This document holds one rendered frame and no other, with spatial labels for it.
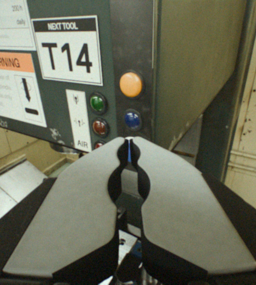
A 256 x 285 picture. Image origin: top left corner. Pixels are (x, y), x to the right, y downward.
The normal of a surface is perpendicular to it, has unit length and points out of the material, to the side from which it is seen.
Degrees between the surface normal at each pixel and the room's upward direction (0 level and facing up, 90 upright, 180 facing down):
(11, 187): 24
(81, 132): 90
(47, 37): 90
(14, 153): 90
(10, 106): 90
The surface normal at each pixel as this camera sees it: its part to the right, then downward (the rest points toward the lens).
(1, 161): 0.86, 0.21
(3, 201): 0.32, -0.72
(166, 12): 0.61, 0.36
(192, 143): -0.51, 0.42
